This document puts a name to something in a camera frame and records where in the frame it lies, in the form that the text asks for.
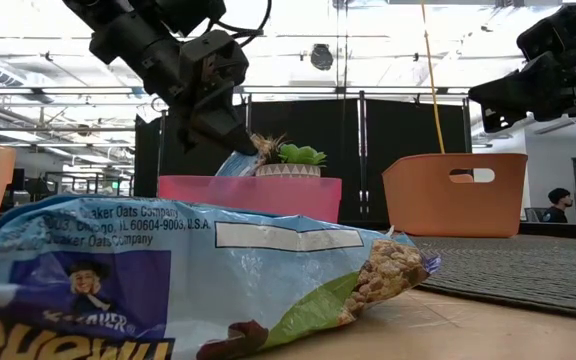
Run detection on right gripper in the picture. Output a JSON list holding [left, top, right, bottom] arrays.
[[469, 49, 576, 134]]

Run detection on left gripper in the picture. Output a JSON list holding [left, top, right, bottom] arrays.
[[137, 44, 259, 156]]

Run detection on light blue granola bar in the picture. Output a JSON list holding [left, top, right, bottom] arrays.
[[0, 194, 442, 360], [215, 149, 264, 177]]

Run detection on succulent in white patterned pot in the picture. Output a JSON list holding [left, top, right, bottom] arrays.
[[250, 132, 328, 179]]

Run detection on pink-red translucent plastic bin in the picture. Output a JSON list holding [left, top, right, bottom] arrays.
[[156, 174, 343, 225]]

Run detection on black room divider panel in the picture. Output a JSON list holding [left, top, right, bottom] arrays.
[[134, 97, 472, 231]]

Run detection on person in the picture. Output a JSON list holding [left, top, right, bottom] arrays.
[[541, 187, 575, 224]]

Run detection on black ceiling fixture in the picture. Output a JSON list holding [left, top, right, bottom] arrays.
[[310, 43, 335, 72]]

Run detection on grey round woven placemat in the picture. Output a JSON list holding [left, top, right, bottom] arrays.
[[407, 234, 576, 321]]

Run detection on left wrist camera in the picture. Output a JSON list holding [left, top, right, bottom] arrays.
[[180, 30, 249, 99]]

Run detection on yellow cable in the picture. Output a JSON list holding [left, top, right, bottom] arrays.
[[419, 0, 447, 155]]

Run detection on orange basket with handle holes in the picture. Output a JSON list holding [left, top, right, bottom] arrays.
[[381, 152, 528, 239]]

